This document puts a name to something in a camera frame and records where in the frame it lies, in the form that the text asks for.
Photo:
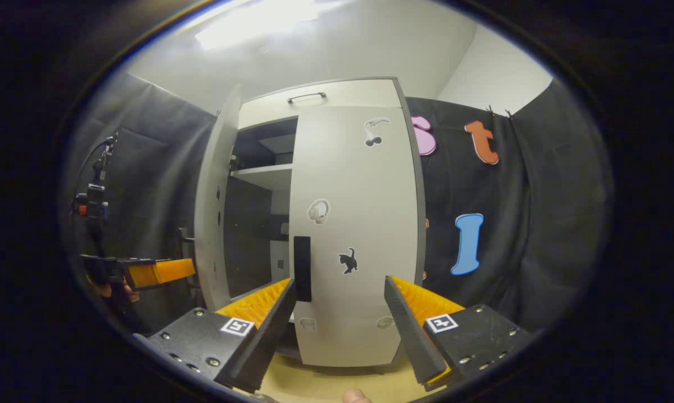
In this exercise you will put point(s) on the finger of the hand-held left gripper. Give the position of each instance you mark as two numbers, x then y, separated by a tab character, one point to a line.
135	261
163	271

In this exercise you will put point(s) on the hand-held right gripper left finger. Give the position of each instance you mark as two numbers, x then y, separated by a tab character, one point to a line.
270	330

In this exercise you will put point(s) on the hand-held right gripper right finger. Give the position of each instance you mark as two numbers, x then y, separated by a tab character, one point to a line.
412	336

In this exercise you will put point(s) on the white cabinet door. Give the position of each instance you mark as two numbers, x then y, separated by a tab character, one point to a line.
208	224
359	184

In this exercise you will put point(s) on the white cabinet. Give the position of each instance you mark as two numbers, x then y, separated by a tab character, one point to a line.
247	235

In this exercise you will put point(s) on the metal door hinge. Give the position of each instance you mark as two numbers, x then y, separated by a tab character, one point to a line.
234	163

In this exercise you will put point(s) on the white cabinet shelf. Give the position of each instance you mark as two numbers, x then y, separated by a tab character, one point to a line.
267	176

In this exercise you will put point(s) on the white cabinet drawer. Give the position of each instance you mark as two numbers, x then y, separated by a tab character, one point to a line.
359	95

